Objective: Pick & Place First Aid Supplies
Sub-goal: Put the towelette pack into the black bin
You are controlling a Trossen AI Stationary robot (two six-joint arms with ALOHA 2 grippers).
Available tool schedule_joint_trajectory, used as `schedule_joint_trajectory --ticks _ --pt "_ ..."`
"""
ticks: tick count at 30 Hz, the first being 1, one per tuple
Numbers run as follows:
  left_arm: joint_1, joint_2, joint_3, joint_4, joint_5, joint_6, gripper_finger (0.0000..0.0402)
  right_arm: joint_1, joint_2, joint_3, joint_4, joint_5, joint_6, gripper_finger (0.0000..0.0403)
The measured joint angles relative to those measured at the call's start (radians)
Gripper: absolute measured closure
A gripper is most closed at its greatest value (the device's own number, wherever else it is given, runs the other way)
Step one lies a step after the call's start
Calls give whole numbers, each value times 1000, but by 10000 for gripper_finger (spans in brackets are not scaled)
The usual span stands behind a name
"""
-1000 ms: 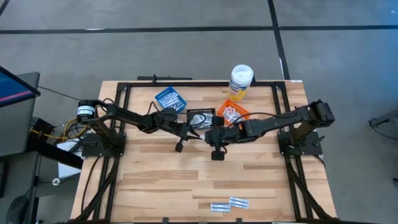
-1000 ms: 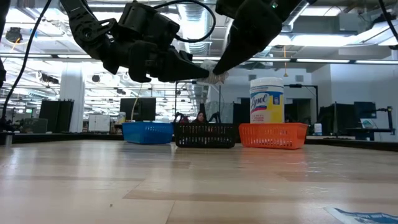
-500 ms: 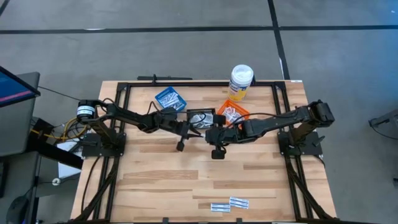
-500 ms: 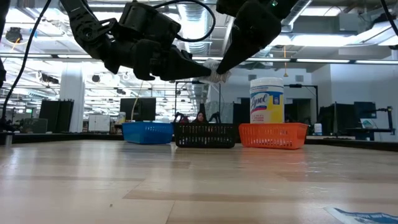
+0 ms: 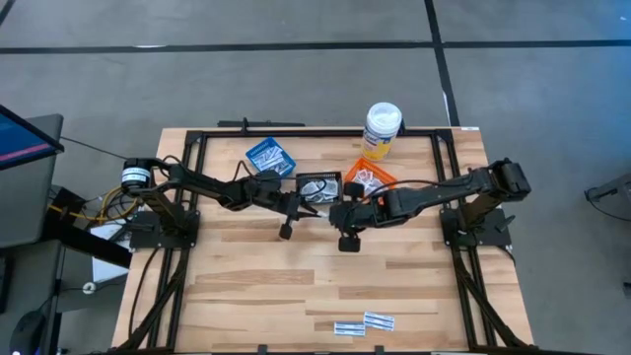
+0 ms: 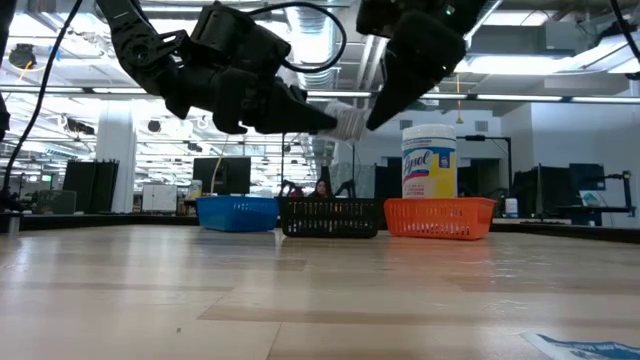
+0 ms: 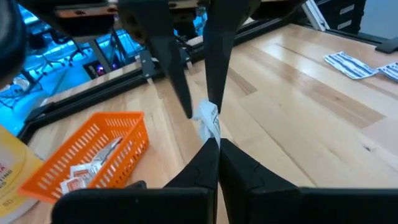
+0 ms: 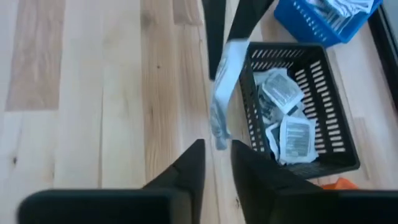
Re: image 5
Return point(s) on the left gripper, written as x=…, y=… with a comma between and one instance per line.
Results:
x=266, y=193

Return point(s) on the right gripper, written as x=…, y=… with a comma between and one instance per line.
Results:
x=360, y=215

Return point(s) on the orange plastic basket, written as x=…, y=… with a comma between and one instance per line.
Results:
x=355, y=172

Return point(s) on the blue striped fabric bandage packet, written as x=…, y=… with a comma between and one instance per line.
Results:
x=282, y=166
x=349, y=329
x=379, y=321
x=268, y=157

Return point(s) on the black plastic basket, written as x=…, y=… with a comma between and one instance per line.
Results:
x=320, y=174

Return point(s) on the blue plastic basket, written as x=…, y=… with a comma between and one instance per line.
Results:
x=252, y=152

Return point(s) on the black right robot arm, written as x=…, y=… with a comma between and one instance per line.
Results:
x=434, y=194

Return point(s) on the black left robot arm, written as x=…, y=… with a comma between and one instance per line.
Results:
x=202, y=186

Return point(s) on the Lysol wipes canister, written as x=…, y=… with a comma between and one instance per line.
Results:
x=382, y=120

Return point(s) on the white paper box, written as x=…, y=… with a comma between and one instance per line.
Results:
x=106, y=266

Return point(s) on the black stand leg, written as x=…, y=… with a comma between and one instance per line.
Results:
x=84, y=241

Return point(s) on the small white roll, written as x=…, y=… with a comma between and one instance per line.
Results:
x=89, y=288

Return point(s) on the grey stand leg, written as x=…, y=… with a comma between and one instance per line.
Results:
x=611, y=190

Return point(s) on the computer monitor blue screen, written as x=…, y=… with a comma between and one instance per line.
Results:
x=24, y=140

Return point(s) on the black computer mouse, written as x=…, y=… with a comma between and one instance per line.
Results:
x=27, y=335

